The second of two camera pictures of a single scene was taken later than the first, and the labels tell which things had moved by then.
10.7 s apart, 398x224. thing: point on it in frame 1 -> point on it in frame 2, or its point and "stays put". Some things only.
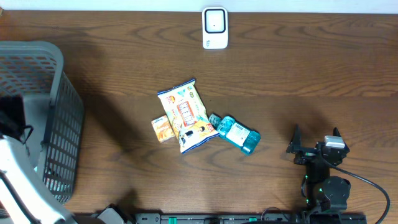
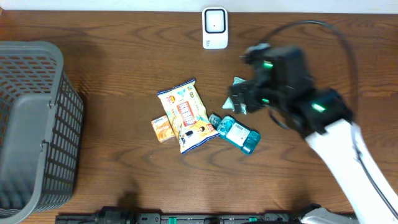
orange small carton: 163,128 stays put
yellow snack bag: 185,108 stays put
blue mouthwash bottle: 231,131 stays put
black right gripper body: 305,158 -> 261,96
